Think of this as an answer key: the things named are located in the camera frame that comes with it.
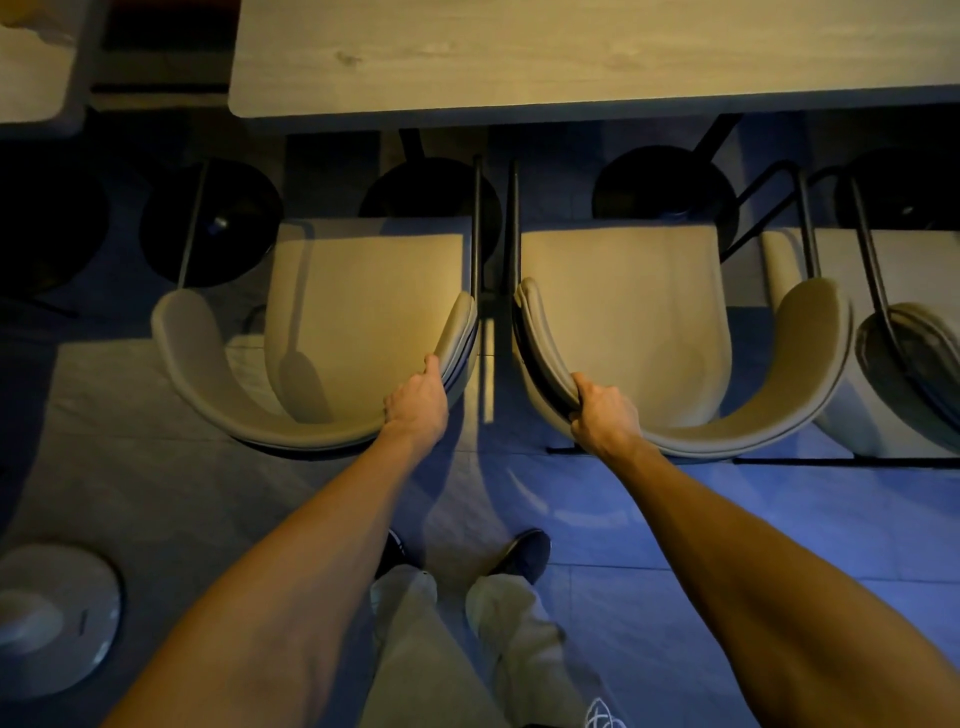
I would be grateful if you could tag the person's right black shoe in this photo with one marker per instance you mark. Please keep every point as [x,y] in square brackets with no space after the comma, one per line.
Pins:
[525,555]

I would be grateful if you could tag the person's left thumb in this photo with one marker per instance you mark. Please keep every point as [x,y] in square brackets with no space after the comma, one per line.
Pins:
[431,371]

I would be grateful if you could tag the beige trousers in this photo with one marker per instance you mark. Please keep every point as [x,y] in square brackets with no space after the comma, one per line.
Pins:
[427,660]

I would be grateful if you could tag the person's right hand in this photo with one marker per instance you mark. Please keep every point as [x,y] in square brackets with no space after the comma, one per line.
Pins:
[609,424]

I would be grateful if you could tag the beige upholstered chair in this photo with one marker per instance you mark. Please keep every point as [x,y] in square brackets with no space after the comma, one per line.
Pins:
[360,315]
[919,277]
[637,315]

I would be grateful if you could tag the black round table base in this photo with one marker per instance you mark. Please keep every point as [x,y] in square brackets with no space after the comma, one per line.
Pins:
[911,187]
[660,187]
[45,225]
[427,195]
[232,217]

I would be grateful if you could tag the person's right forearm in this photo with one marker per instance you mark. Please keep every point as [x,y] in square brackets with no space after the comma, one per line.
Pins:
[757,592]

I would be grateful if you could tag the person's left forearm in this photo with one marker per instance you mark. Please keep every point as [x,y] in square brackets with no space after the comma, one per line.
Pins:
[285,592]

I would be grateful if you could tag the person's left hand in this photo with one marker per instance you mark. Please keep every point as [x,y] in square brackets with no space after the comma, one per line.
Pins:
[418,409]

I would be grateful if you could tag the person's right thumb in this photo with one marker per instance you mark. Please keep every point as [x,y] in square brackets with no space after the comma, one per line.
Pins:
[586,386]

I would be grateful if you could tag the white round stand base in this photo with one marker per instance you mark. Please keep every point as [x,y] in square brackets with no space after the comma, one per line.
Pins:
[67,622]

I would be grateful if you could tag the person's black shoe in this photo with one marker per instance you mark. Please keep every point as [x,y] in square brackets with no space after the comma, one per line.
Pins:
[391,551]
[525,555]

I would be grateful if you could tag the person's left black shoe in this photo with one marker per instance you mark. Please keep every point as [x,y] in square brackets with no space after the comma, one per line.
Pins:
[391,551]

